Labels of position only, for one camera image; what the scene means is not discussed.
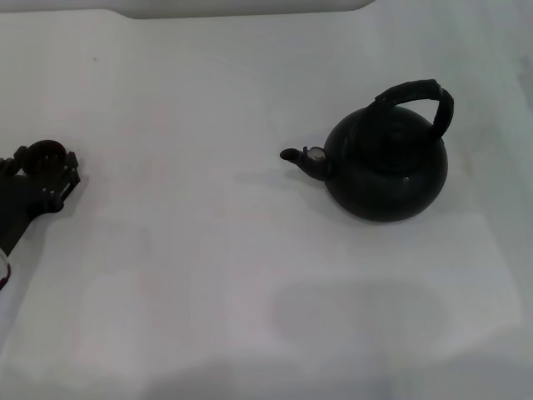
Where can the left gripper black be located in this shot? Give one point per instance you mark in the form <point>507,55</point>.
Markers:
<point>18,200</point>

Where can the small dark teacup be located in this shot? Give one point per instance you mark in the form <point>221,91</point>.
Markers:
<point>43,155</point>

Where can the black round teapot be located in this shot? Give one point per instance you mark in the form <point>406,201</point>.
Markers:
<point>387,175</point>

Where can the white tablecloth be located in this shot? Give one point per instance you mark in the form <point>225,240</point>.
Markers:
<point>208,271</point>

